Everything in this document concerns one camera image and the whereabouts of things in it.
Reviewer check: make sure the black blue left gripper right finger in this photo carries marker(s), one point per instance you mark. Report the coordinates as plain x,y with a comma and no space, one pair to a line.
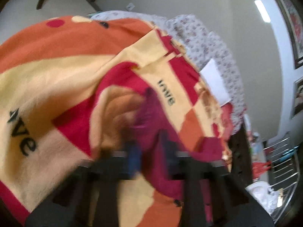
226,194

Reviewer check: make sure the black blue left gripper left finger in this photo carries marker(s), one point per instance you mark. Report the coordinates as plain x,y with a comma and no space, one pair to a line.
93,187

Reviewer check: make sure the maroon long sleeve shirt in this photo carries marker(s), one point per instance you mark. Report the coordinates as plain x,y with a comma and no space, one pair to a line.
147,130

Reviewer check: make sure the dark wooden headboard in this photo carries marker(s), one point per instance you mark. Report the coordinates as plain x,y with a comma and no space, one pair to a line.
241,157

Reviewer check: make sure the metal drying rack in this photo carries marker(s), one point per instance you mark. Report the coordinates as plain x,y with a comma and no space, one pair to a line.
284,174

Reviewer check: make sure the orange cream red blanket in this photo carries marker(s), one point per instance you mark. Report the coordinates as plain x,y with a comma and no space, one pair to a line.
71,88

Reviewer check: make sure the white pillow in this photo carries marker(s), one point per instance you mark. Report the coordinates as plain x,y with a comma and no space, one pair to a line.
215,82

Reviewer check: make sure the framed picture on wall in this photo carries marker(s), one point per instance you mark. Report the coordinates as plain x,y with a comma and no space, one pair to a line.
292,13

